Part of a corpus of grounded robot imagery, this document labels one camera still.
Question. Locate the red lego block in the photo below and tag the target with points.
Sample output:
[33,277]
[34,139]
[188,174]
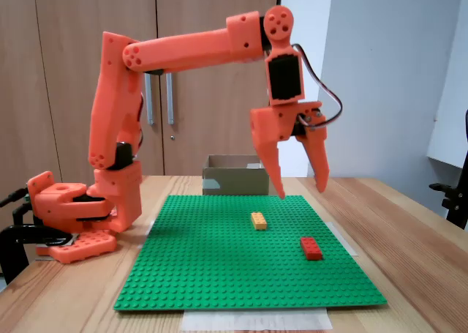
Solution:
[311,248]

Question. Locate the cardboard box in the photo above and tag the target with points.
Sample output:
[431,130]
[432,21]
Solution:
[237,181]

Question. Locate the yellow lego block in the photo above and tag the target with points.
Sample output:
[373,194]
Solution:
[259,221]

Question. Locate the green lego baseplate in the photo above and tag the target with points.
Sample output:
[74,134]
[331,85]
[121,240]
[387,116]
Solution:
[219,267]

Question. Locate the white masking tape strip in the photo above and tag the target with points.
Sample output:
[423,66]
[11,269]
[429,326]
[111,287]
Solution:
[347,243]
[256,320]
[142,244]

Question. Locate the black stand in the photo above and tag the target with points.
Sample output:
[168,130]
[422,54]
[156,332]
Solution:
[457,201]

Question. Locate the brown wooden cabinet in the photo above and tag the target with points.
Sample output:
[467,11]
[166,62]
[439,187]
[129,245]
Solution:
[73,18]

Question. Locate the black table clamp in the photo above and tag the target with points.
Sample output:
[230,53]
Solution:
[11,245]

